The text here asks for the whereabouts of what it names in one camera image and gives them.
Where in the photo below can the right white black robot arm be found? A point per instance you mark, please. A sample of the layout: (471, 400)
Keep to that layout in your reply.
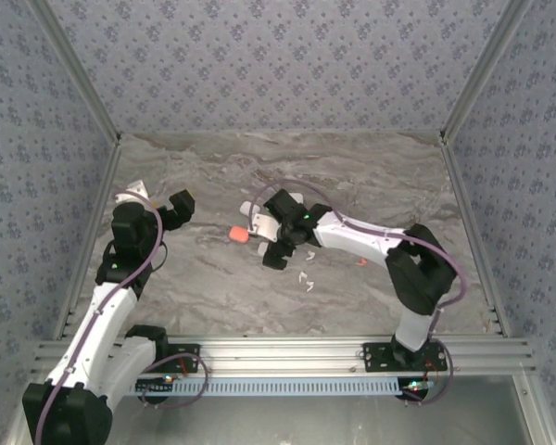
(347, 241)

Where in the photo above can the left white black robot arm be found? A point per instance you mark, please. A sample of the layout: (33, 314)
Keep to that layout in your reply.
(113, 320)

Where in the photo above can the orange earbud charging case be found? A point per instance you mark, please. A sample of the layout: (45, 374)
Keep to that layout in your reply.
(239, 235)

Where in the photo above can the grey metal base panel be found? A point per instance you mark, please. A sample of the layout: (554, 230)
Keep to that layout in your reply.
(278, 422)

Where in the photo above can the aluminium table side rail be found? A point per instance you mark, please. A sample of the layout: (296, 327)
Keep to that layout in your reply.
(473, 232)
(106, 176)

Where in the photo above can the aluminium mounting rail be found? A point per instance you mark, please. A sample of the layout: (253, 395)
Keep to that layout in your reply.
(278, 354)

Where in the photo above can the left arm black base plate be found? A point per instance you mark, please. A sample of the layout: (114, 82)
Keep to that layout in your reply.
(190, 354)

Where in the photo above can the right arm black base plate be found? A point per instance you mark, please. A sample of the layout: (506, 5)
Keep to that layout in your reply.
(375, 357)

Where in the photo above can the aluminium frame post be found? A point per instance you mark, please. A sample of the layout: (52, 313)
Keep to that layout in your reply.
(484, 69)
(79, 69)

